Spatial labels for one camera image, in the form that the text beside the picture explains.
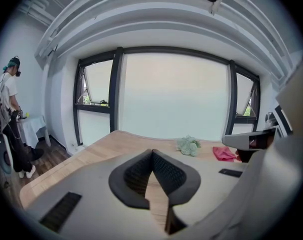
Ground white ceiling pipes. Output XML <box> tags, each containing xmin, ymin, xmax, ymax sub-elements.
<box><xmin>17</xmin><ymin>0</ymin><xmax>58</xmax><ymax>26</ymax></box>

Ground grey rounded floor appliance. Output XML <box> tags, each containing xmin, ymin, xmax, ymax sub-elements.
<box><xmin>0</xmin><ymin>131</ymin><xmax>13</xmax><ymax>175</ymax></box>

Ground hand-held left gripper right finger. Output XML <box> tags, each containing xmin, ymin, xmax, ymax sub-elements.
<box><xmin>151</xmin><ymin>148</ymin><xmax>202</xmax><ymax>207</ymax></box>

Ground black window frame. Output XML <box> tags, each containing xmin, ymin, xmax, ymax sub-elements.
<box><xmin>72</xmin><ymin>45</ymin><xmax>262</xmax><ymax>148</ymax></box>

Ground pale green crumpled cloth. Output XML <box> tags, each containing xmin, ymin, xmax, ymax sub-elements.
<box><xmin>176</xmin><ymin>134</ymin><xmax>202</xmax><ymax>158</ymax></box>

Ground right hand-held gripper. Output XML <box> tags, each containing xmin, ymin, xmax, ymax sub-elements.
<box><xmin>221</xmin><ymin>104</ymin><xmax>294</xmax><ymax>163</ymax></box>

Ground red cloth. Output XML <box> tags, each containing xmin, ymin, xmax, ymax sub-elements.
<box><xmin>212</xmin><ymin>146</ymin><xmax>242</xmax><ymax>163</ymax></box>

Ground small table with white cloth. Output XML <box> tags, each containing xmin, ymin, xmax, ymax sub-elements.
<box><xmin>21</xmin><ymin>115</ymin><xmax>52</xmax><ymax>149</ymax></box>

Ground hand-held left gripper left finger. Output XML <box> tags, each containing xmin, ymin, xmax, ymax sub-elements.
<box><xmin>108</xmin><ymin>148</ymin><xmax>153</xmax><ymax>210</ymax></box>

